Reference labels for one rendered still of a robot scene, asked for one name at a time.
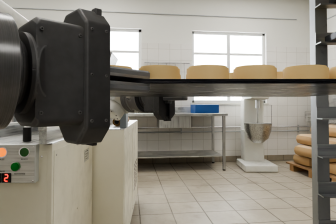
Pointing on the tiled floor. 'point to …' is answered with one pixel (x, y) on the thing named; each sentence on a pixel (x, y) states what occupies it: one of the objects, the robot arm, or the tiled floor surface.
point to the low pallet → (306, 169)
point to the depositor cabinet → (115, 175)
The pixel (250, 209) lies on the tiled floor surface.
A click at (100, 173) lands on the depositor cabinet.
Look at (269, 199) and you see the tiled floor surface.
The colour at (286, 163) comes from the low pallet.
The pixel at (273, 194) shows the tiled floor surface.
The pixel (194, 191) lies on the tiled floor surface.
